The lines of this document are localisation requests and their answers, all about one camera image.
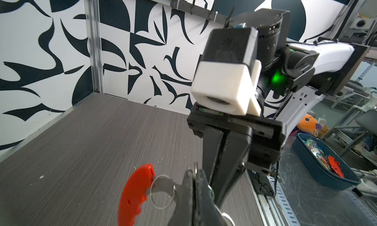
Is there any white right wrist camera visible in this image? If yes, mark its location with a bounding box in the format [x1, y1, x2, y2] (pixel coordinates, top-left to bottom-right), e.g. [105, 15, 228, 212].
[191, 27, 262, 116]

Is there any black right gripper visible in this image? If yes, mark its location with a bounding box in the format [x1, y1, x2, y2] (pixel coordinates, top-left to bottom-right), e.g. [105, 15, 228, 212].
[187, 104, 286, 207]

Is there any black wall hook rail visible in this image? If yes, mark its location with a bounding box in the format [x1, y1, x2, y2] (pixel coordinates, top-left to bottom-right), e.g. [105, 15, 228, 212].
[170, 0, 236, 26]

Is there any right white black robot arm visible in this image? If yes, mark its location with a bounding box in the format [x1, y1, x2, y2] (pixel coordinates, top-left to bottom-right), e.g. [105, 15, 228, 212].
[187, 8, 367, 206]

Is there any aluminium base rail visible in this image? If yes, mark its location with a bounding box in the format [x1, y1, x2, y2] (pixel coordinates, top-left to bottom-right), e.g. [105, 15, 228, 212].
[246, 163, 300, 226]

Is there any blue bin with items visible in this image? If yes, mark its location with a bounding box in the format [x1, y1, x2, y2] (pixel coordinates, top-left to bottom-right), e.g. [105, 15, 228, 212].
[292, 133, 361, 190]

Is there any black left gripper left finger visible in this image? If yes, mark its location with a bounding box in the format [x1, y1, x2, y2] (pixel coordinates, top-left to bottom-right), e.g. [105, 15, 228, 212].
[168, 170, 195, 226]

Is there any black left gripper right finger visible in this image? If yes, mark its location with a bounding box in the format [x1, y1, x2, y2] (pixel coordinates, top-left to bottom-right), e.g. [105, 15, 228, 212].
[194, 169, 227, 226]

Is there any orange plush toy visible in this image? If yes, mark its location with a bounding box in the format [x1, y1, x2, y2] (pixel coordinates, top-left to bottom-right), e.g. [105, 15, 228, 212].
[296, 114, 322, 133]

